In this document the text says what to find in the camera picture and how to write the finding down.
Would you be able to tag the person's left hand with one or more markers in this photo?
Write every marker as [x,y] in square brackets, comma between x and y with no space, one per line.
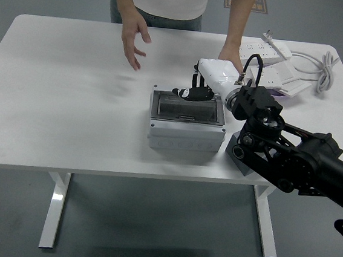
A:
[230,53]

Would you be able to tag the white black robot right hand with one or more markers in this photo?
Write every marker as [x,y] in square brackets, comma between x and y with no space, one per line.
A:
[219,74]

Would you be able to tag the person's right hand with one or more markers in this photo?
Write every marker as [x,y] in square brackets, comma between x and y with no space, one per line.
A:
[131,36]

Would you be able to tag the transparent hinged box lid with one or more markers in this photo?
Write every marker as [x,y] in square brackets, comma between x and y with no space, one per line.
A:
[185,107]

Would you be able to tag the grey plastic electrical box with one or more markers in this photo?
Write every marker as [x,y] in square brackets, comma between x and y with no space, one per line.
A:
[186,134]

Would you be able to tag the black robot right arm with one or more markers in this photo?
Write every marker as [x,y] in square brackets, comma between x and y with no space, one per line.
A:
[307,166]

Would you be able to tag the person's left forearm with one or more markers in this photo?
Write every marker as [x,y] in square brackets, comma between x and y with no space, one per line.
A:
[240,16]

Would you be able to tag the long white power strip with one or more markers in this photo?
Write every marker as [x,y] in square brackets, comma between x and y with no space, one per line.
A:
[270,53]

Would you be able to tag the white power plug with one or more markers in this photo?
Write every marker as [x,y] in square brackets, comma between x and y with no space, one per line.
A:
[268,37]

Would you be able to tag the white socket panel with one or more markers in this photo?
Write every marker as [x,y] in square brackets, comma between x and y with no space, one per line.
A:
[275,74]

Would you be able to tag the person's torso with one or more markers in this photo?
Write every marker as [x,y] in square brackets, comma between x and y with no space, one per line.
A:
[168,0]

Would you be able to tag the brown floor sign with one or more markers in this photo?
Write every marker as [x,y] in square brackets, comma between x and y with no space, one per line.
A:
[263,6]

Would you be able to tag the purple round roll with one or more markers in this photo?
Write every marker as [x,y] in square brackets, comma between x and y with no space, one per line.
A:
[279,95]

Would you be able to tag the grey foam block holder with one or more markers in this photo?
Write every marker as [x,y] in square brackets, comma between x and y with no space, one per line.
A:
[245,169]

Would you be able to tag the white table leg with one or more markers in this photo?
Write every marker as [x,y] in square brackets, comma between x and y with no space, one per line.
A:
[56,202]
[267,225]

